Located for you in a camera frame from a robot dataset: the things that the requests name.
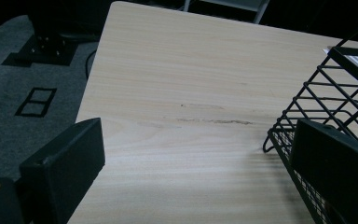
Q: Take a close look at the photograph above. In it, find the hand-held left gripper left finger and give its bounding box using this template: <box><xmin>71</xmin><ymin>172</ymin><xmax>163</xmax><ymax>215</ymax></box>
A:
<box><xmin>19</xmin><ymin>117</ymin><xmax>106</xmax><ymax>224</ymax></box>

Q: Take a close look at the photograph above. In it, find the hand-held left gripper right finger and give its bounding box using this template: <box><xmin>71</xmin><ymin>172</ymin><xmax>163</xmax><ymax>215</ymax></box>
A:
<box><xmin>290</xmin><ymin>119</ymin><xmax>358</xmax><ymax>224</ymax></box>

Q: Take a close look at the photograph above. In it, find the black stand base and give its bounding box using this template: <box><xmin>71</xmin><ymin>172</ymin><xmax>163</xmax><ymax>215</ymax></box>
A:
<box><xmin>1</xmin><ymin>0</ymin><xmax>101</xmax><ymax>67</ymax></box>

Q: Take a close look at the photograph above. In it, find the black wire basket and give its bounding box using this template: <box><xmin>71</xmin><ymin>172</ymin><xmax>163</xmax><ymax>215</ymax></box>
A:
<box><xmin>262</xmin><ymin>24</ymin><xmax>358</xmax><ymax>224</ymax></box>

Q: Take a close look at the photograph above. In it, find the black cable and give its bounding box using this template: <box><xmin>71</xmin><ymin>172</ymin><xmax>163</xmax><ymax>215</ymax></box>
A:
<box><xmin>84</xmin><ymin>49</ymin><xmax>98</xmax><ymax>80</ymax></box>

